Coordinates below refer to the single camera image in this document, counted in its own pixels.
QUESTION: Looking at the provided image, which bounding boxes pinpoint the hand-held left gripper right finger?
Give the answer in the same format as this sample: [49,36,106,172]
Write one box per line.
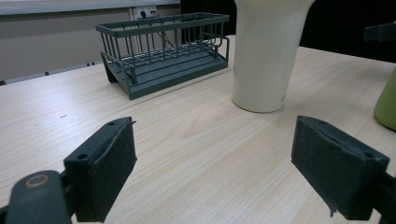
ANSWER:
[290,115,390,221]

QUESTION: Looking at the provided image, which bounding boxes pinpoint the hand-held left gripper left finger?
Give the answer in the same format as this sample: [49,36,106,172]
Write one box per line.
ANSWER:
[64,117,138,223]

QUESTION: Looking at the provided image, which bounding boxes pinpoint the green bottle with pale cap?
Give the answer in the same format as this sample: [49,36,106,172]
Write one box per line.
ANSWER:
[373,66,396,132]

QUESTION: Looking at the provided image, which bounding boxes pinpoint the dark grey wire basket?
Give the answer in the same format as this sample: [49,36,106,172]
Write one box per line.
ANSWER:
[95,12,231,101]

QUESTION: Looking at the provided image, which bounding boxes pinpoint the cream tumbler with lid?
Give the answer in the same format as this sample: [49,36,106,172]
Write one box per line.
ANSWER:
[231,0,316,114]

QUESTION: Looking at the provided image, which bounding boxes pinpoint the black curtain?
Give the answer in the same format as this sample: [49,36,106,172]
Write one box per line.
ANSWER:
[180,0,396,64]

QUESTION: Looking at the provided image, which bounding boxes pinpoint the black cables from wall outlet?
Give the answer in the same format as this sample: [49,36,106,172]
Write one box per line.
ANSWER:
[150,10,174,49]

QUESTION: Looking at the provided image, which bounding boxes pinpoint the white wall outlet with plugs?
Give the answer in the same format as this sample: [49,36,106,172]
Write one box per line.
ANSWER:
[133,6,158,21]

